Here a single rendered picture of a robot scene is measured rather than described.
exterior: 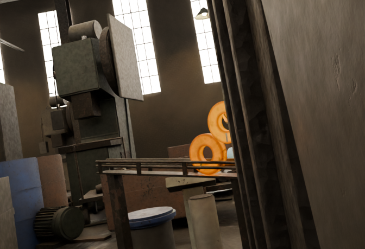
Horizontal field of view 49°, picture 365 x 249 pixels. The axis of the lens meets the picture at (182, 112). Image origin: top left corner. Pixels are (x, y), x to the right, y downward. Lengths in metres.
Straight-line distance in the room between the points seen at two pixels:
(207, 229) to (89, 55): 4.84
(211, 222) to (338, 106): 1.60
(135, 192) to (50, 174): 1.32
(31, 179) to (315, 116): 4.01
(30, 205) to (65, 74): 2.83
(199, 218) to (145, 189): 1.87
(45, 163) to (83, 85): 2.03
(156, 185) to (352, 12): 3.47
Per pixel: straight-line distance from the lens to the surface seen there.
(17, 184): 4.14
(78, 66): 6.39
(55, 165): 4.69
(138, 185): 3.63
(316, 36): 0.24
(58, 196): 4.70
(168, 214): 2.15
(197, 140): 1.50
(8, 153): 5.76
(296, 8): 0.28
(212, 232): 1.81
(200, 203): 1.78
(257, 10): 0.53
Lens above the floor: 0.77
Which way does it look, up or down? 4 degrees up
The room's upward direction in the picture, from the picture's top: 10 degrees counter-clockwise
